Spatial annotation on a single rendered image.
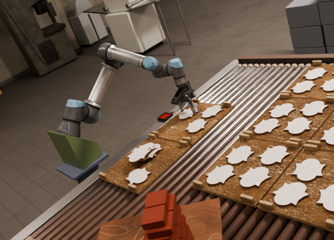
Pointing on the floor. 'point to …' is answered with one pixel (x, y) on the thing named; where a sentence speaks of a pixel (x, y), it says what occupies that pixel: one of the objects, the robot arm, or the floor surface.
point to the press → (36, 30)
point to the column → (75, 172)
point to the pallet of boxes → (312, 22)
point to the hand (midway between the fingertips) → (188, 113)
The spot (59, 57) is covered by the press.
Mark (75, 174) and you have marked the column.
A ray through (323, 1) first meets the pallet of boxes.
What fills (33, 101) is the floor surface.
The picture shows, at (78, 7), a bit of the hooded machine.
